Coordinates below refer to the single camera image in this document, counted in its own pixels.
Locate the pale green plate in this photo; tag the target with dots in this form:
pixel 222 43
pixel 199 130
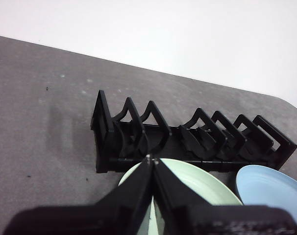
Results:
pixel 207 186

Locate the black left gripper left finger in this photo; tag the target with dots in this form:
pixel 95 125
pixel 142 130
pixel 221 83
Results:
pixel 94 220

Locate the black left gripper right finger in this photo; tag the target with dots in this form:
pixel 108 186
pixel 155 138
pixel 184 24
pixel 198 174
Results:
pixel 212 220

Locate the black plate rack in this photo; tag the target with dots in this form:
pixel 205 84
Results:
pixel 160 142

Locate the blue plate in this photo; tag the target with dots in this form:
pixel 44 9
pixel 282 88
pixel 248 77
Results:
pixel 266 188

